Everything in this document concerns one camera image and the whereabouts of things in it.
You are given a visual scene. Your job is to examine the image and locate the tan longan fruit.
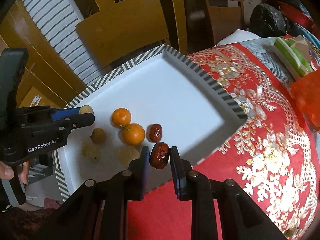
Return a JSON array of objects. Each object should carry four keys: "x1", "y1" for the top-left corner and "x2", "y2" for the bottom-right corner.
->
[{"x1": 90, "y1": 128, "x2": 106, "y2": 145}]

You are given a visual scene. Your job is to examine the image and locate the small orange with stem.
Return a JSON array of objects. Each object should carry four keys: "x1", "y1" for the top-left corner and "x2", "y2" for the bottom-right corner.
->
[{"x1": 121, "y1": 124, "x2": 145, "y2": 146}]

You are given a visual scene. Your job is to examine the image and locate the dark red jujube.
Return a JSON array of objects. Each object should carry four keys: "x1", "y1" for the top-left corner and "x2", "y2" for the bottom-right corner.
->
[{"x1": 149, "y1": 142, "x2": 169, "y2": 169}]

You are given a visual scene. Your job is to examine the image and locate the pale sugarcane chunk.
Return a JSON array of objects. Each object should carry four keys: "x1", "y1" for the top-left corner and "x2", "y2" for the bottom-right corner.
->
[{"x1": 81, "y1": 142, "x2": 100, "y2": 164}]

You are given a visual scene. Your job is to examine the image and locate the person left hand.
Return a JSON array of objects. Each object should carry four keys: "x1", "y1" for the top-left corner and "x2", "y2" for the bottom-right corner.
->
[{"x1": 0, "y1": 160, "x2": 32, "y2": 185}]

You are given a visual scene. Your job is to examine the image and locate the white tray striped rim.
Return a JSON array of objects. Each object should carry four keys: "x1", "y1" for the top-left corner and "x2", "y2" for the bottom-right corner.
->
[{"x1": 53, "y1": 44, "x2": 248, "y2": 200}]

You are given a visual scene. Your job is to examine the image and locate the yellow wooden chair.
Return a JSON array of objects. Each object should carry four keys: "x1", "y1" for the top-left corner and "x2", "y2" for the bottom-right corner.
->
[{"x1": 74, "y1": 0, "x2": 187, "y2": 67}]

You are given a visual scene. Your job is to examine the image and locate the red plastic bag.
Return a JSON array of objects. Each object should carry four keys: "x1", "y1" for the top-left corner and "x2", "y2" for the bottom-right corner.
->
[{"x1": 290, "y1": 69, "x2": 320, "y2": 131}]

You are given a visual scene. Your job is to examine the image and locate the green white tissue pack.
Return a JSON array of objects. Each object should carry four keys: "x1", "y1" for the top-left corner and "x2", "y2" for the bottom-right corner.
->
[{"x1": 272, "y1": 35, "x2": 314, "y2": 80}]

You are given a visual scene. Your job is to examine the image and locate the black plastic bag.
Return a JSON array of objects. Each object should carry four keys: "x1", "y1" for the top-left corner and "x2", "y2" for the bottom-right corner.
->
[{"x1": 249, "y1": 3, "x2": 289, "y2": 38}]

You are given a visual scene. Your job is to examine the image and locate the wooden folding chair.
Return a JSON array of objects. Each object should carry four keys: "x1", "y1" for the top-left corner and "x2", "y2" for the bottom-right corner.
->
[{"x1": 202, "y1": 0, "x2": 245, "y2": 45}]

